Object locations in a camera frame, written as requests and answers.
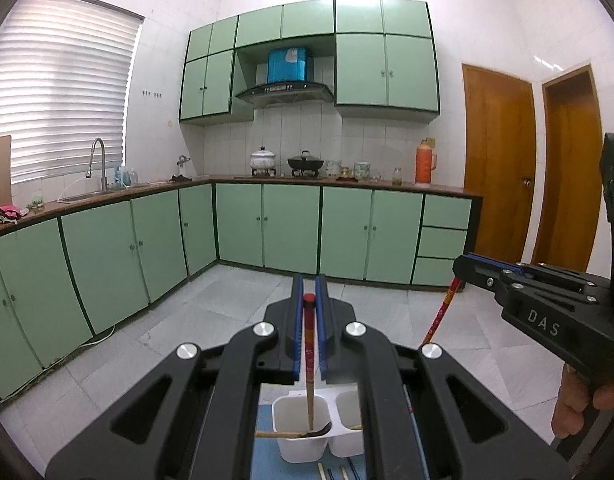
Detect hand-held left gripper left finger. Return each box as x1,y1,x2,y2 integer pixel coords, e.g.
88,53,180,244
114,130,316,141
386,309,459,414
46,274,308,480

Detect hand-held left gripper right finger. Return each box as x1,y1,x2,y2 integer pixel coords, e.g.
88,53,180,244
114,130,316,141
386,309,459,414
314,274,573,480

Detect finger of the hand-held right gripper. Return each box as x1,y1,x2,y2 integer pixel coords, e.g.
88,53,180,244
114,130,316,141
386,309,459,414
462,254,608,283
453,256,610,311

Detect plain bamboo chopstick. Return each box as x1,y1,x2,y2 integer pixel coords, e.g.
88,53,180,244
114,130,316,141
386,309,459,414
256,430,310,441

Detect white two-compartment utensil holder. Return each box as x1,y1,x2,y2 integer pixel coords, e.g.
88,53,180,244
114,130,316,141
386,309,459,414
271,392,365,465

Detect person's right hand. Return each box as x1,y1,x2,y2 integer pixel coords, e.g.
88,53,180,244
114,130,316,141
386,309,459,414
551,365,614,442

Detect brown wooden door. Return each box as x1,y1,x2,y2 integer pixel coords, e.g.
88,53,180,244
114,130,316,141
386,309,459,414
461,62,537,261
531,64,605,273

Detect orange thermos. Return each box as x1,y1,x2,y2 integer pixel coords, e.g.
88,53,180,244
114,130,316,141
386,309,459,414
414,136,438,188

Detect blue mat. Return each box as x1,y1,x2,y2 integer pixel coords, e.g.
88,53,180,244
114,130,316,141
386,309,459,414
251,410,368,480

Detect gas stove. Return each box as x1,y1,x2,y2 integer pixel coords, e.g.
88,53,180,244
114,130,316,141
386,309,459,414
235,167,328,179

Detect black wok with lid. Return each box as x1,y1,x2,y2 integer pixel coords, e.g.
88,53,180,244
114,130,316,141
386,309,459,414
287,150,325,171

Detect white pot with lid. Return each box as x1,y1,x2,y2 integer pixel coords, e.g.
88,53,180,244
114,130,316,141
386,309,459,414
249,146,277,171

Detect green base cabinets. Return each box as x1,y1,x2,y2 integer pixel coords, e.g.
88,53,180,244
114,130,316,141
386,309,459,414
0,180,483,408

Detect range hood with blue chimney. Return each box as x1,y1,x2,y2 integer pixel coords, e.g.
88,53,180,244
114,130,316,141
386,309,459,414
235,46,334,108

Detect steel sink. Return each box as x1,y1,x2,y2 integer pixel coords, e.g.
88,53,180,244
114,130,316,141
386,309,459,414
59,187,152,204

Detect metal kitchen faucet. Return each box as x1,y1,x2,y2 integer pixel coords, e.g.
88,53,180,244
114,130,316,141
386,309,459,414
86,137,109,193

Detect white window blind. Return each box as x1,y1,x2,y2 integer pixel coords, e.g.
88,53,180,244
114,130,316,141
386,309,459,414
0,0,144,185

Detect green wall cabinets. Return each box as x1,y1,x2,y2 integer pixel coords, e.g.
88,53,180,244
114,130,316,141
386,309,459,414
179,0,441,127

